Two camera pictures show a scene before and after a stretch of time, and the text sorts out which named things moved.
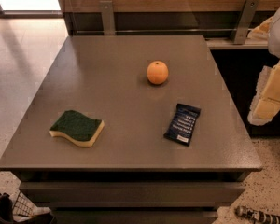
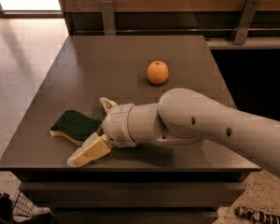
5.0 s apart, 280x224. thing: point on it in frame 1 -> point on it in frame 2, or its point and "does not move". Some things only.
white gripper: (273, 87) -> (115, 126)
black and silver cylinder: (257, 217) does not move
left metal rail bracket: (107, 17) does not move
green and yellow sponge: (78, 126) does not move
